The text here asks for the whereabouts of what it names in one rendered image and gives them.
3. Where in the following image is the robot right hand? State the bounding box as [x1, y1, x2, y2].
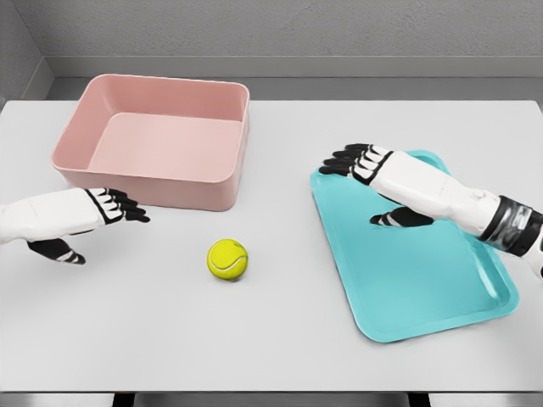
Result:
[318, 142, 451, 228]

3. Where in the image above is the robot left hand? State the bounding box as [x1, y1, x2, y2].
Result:
[18, 187, 151, 266]

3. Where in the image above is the blue rectangular tray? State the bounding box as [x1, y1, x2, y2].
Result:
[308, 148, 520, 343]

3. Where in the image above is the pink rectangular basket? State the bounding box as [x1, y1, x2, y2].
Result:
[49, 73, 250, 213]

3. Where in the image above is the yellow tennis ball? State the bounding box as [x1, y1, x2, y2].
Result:
[206, 238, 249, 282]

